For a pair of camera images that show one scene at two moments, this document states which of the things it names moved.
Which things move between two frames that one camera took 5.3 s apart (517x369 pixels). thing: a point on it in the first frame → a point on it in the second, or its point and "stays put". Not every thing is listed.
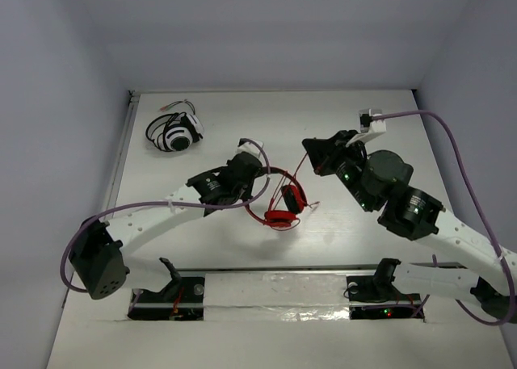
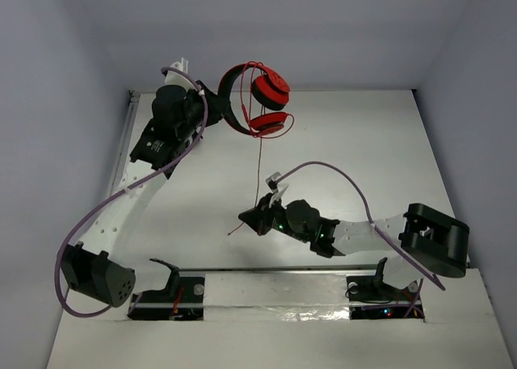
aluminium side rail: [113, 190] stays put
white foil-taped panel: [276, 296] stays put
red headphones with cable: [292, 198] → [249, 95]
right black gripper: [325, 152] → [259, 215]
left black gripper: [245, 169] → [207, 103]
